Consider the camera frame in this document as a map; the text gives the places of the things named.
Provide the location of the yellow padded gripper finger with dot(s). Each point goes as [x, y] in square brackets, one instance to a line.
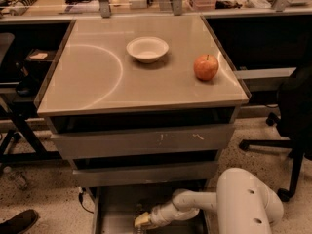
[142, 220]

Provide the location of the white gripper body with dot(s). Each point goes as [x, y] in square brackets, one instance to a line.
[158, 215]

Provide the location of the clear plastic water bottle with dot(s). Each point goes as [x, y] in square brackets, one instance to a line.
[139, 210]

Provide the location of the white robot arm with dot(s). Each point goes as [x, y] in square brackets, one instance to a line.
[242, 202]

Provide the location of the open bottom drawer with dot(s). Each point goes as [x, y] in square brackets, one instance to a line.
[115, 208]

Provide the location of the middle grey drawer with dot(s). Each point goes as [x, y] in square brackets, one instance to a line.
[145, 174]

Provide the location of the grey drawer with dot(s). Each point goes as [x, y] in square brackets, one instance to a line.
[145, 174]
[142, 141]

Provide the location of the top grey drawer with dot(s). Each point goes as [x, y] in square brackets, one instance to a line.
[142, 141]

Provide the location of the grey drawer cabinet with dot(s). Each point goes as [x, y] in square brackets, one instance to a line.
[97, 86]

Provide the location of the dark shoe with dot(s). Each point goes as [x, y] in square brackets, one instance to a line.
[19, 223]

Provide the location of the red apple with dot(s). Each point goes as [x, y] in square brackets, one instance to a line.
[205, 67]

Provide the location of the white paper bowl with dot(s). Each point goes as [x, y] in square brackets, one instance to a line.
[147, 49]

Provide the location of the black office chair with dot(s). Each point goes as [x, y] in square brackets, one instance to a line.
[294, 99]

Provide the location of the black desk frame left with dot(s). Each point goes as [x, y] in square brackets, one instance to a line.
[21, 129]

